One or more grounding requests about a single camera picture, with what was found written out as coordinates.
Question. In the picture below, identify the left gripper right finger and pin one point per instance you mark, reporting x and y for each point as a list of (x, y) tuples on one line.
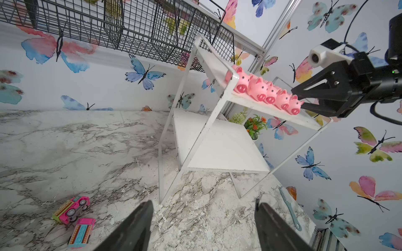
[(274, 233)]

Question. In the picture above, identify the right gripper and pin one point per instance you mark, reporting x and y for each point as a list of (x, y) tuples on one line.
[(343, 86)]

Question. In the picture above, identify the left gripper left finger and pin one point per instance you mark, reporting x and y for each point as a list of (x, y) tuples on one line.
[(133, 234)]

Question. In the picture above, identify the pink pig toy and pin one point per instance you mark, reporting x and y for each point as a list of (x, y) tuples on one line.
[(283, 100), (272, 92), (244, 80), (257, 88), (294, 106)]

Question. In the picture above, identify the pink teal toy bus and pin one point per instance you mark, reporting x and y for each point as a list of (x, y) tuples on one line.
[(81, 233)]

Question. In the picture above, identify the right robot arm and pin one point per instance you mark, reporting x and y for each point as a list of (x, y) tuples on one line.
[(387, 80)]

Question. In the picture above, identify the teal plastic comb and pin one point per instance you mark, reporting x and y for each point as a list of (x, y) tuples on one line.
[(287, 201)]

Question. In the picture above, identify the pink toy car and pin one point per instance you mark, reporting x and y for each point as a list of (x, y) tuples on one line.
[(71, 209)]

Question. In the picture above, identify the potted plant with flowers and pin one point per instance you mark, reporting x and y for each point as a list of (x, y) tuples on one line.
[(253, 125)]

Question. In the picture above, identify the white two-tier shelf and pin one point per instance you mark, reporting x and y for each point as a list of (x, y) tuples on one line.
[(205, 143)]

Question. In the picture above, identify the black wire wall basket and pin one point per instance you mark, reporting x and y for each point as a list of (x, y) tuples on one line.
[(68, 31)]

